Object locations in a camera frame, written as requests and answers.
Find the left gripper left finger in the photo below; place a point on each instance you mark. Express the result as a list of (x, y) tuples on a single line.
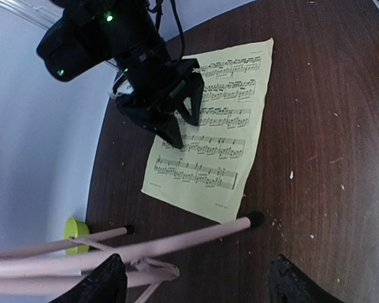
[(107, 283)]

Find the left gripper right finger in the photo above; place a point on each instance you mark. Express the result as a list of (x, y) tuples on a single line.
[(287, 283)]

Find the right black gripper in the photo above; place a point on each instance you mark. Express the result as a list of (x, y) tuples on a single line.
[(155, 109)]

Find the pink music stand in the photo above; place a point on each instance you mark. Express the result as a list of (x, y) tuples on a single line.
[(49, 268)]

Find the yellowed sheet music paper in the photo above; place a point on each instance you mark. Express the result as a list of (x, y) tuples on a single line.
[(208, 174)]

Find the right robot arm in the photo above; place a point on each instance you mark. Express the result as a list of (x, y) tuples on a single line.
[(91, 32)]

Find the green bowl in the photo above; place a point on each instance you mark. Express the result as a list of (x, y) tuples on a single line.
[(75, 228)]

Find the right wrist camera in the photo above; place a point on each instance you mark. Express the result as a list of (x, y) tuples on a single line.
[(121, 87)]

